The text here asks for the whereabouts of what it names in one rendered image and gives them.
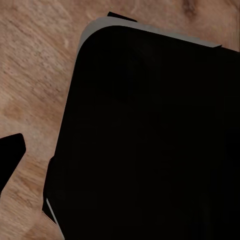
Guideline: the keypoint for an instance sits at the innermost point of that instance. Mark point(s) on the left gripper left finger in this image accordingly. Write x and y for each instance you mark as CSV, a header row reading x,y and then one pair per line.
x,y
12,149

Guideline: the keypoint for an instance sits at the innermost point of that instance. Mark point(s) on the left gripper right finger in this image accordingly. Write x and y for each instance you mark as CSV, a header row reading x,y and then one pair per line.
x,y
232,149

